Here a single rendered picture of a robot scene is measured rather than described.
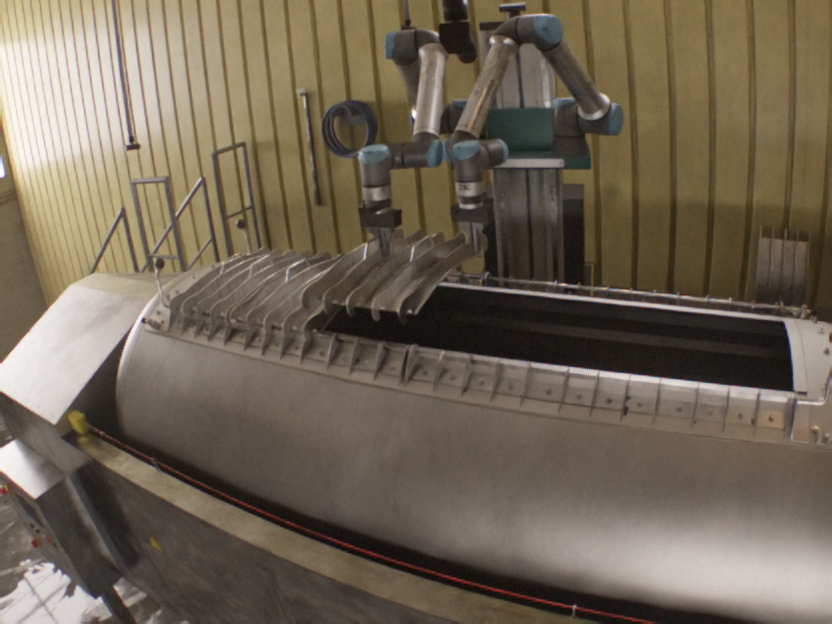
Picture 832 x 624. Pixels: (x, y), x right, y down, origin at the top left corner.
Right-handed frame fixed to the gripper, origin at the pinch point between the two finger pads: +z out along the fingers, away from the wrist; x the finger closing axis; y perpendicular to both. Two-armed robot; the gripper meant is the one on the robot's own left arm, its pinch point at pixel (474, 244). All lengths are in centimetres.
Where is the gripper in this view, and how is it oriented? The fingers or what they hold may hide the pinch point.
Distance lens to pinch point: 200.2
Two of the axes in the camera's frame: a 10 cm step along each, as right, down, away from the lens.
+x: 8.9, 0.9, -4.4
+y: -4.4, 3.8, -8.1
